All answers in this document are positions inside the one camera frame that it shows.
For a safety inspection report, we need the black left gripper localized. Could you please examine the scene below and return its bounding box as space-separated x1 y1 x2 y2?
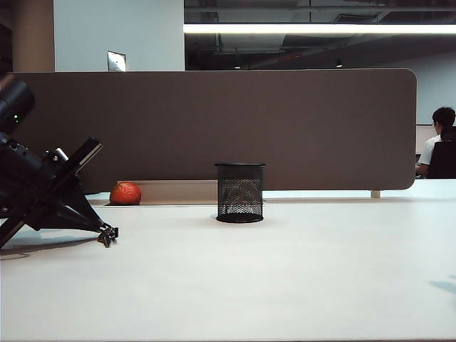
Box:
0 131 112 250

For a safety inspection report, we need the bunch of metal keys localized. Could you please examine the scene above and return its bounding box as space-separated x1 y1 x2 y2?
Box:
97 225 120 249

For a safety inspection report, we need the black mesh basket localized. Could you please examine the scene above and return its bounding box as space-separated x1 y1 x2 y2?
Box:
214 162 267 224

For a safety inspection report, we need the orange round fruit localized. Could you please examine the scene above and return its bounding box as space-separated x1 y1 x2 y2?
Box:
109 181 143 206

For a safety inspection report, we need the brown desk divider panel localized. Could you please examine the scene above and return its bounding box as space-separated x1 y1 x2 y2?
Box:
6 68 418 195

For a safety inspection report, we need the long white ceiling light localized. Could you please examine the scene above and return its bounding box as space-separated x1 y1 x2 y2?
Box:
183 23 456 36

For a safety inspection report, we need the seated person in white shirt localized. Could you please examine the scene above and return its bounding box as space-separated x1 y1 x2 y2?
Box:
415 106 456 178

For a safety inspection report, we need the black office chair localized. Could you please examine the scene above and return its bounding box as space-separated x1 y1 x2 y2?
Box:
426 125 456 180

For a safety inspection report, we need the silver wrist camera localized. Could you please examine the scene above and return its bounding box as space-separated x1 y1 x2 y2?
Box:
43 147 69 167

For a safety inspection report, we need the beige cable tray flap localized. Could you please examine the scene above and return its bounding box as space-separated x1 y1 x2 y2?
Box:
117 180 219 207

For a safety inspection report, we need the metal wall plate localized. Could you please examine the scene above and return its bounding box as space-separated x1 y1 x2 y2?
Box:
108 51 128 73

